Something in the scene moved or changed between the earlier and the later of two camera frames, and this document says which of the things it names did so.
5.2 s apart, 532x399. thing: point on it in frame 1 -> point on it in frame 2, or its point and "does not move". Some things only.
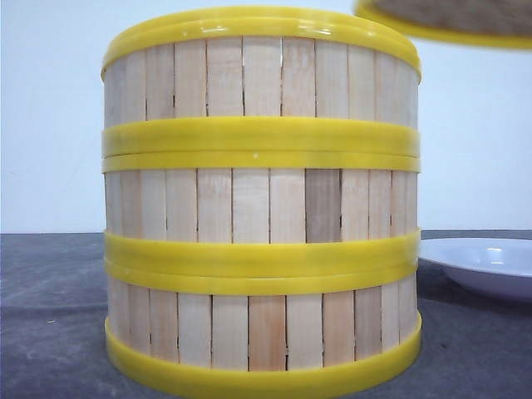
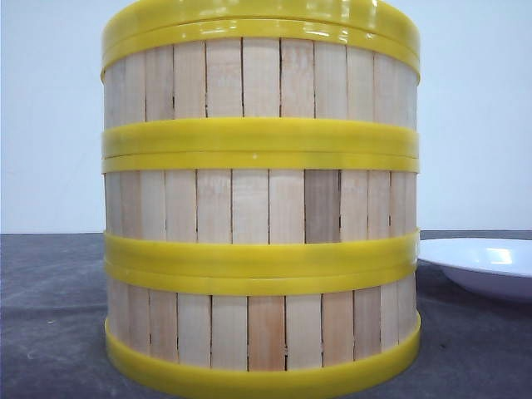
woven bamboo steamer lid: x=491 y=22 -> x=369 y=17
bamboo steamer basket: x=261 y=79 does not move
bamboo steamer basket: x=262 y=214 does not move
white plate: x=495 y=267 does not move
